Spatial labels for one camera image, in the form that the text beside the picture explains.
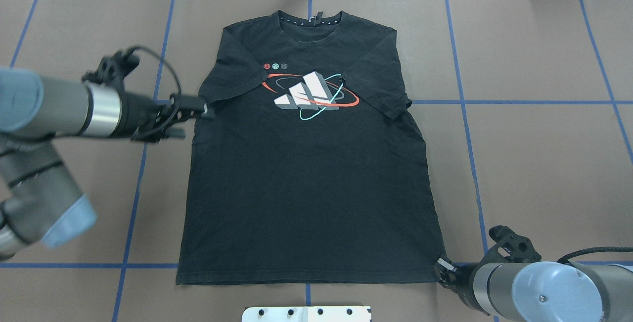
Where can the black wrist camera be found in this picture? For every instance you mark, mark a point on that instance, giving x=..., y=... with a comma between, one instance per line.
x=112, y=70
x=511, y=247

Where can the black graphic t-shirt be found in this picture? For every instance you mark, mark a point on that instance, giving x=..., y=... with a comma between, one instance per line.
x=309, y=167

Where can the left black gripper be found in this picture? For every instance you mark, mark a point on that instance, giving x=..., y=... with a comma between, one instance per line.
x=136, y=113

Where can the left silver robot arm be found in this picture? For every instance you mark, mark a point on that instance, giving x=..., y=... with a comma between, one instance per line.
x=46, y=204

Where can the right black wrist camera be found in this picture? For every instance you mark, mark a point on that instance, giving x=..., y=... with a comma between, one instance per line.
x=511, y=247

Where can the white pedestal column base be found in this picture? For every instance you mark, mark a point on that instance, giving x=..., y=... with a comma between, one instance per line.
x=308, y=314

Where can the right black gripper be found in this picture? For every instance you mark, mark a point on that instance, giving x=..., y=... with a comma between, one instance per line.
x=461, y=283

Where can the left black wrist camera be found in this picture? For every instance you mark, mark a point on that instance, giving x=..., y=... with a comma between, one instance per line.
x=112, y=70

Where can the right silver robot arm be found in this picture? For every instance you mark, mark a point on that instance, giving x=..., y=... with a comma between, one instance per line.
x=543, y=291

